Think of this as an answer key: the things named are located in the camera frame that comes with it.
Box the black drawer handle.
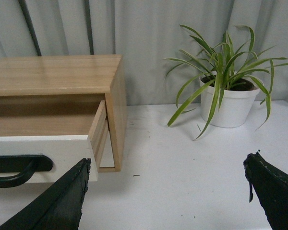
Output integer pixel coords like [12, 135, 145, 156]
[0, 154, 54, 188]

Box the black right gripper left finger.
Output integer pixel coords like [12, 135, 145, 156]
[0, 158, 91, 230]

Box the white front wooden drawer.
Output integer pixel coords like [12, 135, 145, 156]
[0, 100, 108, 183]

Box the white plant pot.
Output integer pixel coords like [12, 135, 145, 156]
[201, 77, 260, 128]

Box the grey curtain backdrop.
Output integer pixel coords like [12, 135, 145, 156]
[0, 0, 288, 105]

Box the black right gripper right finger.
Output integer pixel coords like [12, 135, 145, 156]
[243, 151, 288, 230]

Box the wooden drawer cabinet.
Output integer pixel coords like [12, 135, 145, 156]
[0, 55, 127, 173]

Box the green spider plant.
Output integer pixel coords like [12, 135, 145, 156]
[167, 25, 288, 135]

